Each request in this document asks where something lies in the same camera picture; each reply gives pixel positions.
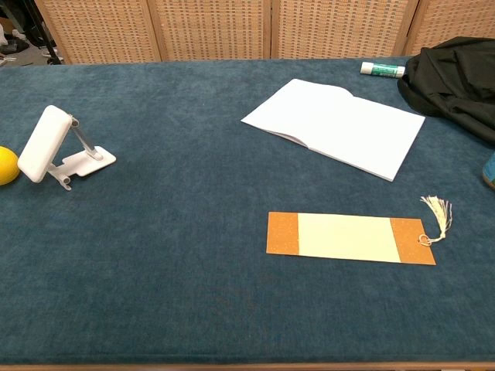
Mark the yellow ball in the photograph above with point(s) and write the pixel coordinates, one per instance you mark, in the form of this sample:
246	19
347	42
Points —
7	166

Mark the black cloth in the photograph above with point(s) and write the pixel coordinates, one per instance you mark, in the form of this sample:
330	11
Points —
456	85

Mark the wooden woven folding screen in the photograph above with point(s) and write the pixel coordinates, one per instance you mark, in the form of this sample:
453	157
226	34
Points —
212	31

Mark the white folding phone stand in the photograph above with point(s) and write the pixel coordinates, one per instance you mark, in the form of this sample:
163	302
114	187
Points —
40	143

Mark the black tripod stand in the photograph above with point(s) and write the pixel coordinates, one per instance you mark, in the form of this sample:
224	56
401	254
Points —
52	46

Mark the teal drink can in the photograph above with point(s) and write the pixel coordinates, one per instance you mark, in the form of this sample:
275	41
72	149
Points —
489	172

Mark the orange and cream tasselled bookmark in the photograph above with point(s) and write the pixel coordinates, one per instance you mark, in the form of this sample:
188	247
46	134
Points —
344	237

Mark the white and green glue stick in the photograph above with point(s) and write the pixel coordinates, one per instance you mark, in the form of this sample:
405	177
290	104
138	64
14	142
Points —
381	69

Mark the white book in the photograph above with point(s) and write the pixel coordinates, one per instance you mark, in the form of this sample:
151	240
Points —
340	123

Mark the blue table cloth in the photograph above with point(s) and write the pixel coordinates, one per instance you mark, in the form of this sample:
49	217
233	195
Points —
174	232

